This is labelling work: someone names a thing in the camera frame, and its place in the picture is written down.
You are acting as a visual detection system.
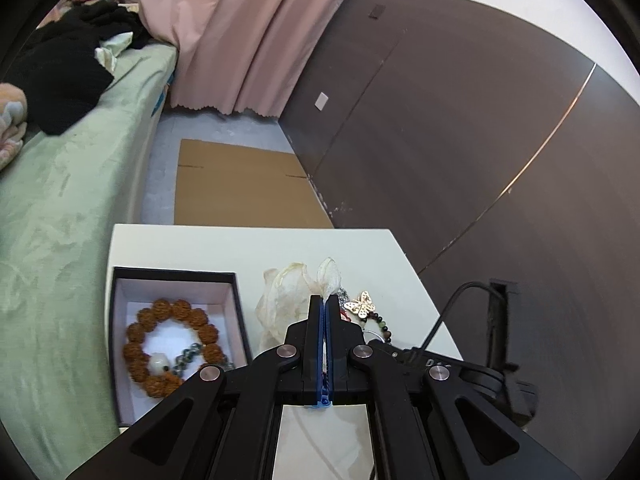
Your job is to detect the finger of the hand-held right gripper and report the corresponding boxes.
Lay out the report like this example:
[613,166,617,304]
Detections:
[486,279,521,372]

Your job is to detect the brown bead bracelet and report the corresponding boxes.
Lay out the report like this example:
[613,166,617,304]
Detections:
[123,299,224,401]

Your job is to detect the pink curtain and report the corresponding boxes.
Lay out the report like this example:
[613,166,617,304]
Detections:
[140,0,368,118]

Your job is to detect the black cable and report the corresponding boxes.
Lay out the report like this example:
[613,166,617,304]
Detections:
[414,282,496,364]

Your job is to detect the black clothes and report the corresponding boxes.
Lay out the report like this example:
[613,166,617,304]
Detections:
[5,0,151,136]

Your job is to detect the pink fluffy blanket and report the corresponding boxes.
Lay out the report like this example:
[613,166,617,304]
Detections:
[0,82,27,171]

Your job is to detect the flat cardboard sheet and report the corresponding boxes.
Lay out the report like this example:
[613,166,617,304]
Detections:
[174,139,335,229]

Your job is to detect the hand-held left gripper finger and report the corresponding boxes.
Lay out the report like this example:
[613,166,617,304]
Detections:
[324,304,581,480]
[65,294,324,480]

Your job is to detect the sheer white organza pouch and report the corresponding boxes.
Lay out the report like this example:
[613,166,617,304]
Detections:
[256,256,346,353]

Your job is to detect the dark multicolour bead bracelet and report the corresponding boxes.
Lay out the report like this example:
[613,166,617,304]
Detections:
[369,312,397,345]

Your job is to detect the grey green bead bracelet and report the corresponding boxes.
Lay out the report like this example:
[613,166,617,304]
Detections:
[172,342,235,376]

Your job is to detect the black jewelry box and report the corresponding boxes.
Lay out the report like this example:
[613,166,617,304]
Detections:
[111,266,253,428]

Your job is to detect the bed with green sheet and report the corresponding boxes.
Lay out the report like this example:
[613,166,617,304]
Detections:
[0,42,180,466]

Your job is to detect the gold butterfly pendant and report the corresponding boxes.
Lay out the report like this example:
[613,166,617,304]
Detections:
[344,290,376,321]

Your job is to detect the pale green cloth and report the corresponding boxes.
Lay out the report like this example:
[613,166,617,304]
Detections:
[95,32,135,72]

